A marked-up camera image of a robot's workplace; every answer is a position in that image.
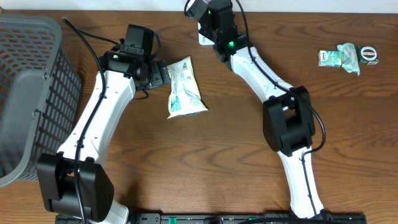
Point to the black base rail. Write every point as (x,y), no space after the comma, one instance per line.
(270,217)

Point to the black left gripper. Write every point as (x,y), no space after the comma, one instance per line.
(160,73)

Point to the grey plastic mesh basket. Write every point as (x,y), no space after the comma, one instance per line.
(40,94)

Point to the small dark green box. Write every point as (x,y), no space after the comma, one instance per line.
(367,55)

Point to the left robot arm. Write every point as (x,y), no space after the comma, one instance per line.
(73,182)

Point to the white barcode scanner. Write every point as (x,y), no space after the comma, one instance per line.
(204,41)

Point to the teal crinkled snack packet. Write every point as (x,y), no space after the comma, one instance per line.
(349,58)

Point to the large white wet-wipes pack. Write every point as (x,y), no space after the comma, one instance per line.
(185,98)

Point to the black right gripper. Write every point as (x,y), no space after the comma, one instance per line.
(203,29)

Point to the green Kleenex tissue pack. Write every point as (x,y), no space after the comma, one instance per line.
(328,58)

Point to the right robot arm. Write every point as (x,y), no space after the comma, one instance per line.
(288,124)

